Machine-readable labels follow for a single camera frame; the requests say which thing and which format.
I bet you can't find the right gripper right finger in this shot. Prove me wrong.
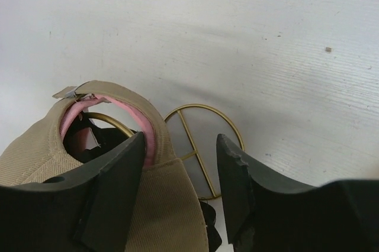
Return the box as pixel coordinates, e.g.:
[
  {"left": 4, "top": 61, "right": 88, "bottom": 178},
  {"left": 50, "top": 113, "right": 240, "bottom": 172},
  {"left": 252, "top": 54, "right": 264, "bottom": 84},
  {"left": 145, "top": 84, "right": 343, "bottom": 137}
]
[{"left": 216, "top": 134, "right": 378, "bottom": 251}]

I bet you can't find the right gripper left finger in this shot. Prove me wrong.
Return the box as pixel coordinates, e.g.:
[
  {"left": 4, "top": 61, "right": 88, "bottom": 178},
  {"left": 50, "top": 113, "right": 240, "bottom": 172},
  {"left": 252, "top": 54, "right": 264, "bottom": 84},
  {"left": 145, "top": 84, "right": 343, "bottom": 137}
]
[{"left": 1, "top": 133, "right": 145, "bottom": 251}]

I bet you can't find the black cap gold logo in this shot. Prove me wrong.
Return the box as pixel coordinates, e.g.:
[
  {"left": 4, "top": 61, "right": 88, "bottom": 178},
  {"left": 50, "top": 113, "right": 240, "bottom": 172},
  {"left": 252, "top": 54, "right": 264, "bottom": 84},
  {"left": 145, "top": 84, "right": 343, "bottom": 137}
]
[{"left": 63, "top": 111, "right": 222, "bottom": 251}]

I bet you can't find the beige cap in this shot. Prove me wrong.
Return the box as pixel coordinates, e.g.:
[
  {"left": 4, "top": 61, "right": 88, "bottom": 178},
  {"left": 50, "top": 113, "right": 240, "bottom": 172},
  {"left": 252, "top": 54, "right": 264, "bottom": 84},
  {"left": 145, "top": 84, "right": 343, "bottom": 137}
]
[{"left": 1, "top": 80, "right": 208, "bottom": 251}]

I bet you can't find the gold wire hat stand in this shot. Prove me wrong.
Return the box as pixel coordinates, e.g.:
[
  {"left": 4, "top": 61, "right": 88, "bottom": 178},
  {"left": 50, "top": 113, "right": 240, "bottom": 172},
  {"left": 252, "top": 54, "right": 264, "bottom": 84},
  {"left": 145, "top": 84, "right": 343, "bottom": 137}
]
[{"left": 85, "top": 103, "right": 246, "bottom": 201}]

